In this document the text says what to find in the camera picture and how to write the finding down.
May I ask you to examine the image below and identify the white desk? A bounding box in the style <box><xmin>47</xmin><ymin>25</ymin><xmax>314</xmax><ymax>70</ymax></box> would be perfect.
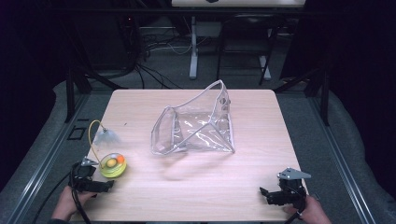
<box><xmin>171</xmin><ymin>0</ymin><xmax>308</xmax><ymax>82</ymax></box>

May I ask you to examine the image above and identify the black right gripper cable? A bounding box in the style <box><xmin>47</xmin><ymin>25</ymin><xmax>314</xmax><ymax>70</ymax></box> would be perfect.
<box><xmin>283</xmin><ymin>189</ymin><xmax>308</xmax><ymax>224</ymax></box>

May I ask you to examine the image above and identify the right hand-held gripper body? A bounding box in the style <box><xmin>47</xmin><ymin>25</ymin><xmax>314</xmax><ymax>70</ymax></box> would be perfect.
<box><xmin>276</xmin><ymin>167</ymin><xmax>312</xmax><ymax>209</ymax></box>

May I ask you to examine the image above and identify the clear plastic zipper bag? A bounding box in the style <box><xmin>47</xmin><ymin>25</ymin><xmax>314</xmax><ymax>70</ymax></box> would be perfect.
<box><xmin>150</xmin><ymin>79</ymin><xmax>236</xmax><ymax>157</ymax></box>

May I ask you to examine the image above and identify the black metal stand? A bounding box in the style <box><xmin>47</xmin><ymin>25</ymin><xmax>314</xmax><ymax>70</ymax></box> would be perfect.
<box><xmin>273</xmin><ymin>46</ymin><xmax>332</xmax><ymax>127</ymax></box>
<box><xmin>61</xmin><ymin>18</ymin><xmax>129</xmax><ymax>123</ymax></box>

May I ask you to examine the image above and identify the bundle of floor cables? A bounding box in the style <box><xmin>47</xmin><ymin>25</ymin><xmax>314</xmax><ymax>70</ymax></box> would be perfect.
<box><xmin>124</xmin><ymin>18</ymin><xmax>219</xmax><ymax>91</ymax></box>

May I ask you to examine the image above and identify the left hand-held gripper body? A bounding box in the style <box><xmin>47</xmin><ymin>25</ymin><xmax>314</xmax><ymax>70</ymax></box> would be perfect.
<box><xmin>70</xmin><ymin>156</ymin><xmax>104</xmax><ymax>194</ymax></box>

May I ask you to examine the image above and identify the person's left hand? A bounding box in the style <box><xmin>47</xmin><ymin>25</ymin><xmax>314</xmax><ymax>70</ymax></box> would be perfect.
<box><xmin>50</xmin><ymin>185</ymin><xmax>98</xmax><ymax>222</ymax></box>

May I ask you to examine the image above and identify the person's right hand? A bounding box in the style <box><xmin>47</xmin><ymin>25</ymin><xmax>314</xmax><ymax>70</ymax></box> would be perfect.
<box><xmin>283</xmin><ymin>195</ymin><xmax>332</xmax><ymax>224</ymax></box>

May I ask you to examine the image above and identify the black chair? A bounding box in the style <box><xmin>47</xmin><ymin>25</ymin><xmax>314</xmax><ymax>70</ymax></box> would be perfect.
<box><xmin>215</xmin><ymin>13</ymin><xmax>282</xmax><ymax>87</ymax></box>

